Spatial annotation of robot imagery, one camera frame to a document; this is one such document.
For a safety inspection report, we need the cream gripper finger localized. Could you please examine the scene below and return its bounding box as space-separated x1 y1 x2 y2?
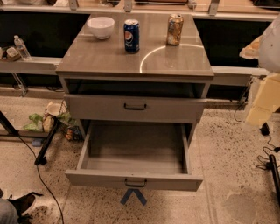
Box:
239 36 261 60

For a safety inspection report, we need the blue pepsi can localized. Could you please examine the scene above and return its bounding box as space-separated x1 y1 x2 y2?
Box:
123 19 140 53

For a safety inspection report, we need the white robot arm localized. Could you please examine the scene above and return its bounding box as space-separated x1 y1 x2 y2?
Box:
239 15 280 74

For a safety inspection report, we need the gold soda can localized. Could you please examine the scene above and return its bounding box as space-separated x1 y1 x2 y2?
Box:
166 13 184 46

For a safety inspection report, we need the grey drawer cabinet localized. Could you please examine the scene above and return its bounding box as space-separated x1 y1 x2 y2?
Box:
56 13 214 137

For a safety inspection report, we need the open grey lower drawer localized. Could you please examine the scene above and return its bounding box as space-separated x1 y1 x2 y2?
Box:
66 122 203 192

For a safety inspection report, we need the closed grey upper drawer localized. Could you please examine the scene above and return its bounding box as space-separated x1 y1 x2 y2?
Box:
65 94 205 123

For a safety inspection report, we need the yellow foam block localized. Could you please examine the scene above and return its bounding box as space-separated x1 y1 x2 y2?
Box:
246 73 280 127

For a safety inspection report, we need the black stand right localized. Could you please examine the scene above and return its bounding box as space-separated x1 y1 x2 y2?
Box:
269 154 280 206

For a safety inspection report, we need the white bowl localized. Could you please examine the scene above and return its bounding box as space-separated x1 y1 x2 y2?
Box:
87 17 115 39

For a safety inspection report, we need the blue tape cross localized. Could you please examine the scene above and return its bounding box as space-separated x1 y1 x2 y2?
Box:
120 188 147 206

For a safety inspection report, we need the snack bag pile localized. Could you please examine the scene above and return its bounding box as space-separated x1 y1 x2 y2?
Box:
24 100 83 141

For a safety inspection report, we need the clear plastic water bottle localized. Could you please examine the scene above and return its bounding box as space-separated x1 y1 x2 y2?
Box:
14 35 32 60

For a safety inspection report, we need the black tripod leg left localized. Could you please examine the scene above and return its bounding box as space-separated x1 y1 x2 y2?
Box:
34 118 60 165

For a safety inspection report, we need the snack bowl on shelf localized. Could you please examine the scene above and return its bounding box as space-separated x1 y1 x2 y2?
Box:
0 46 20 62

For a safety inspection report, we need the black shoe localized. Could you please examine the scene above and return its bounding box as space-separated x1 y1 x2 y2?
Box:
8 192 42 217

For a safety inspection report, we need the black floor cable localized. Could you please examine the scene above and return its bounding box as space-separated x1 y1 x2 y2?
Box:
16 134 65 224

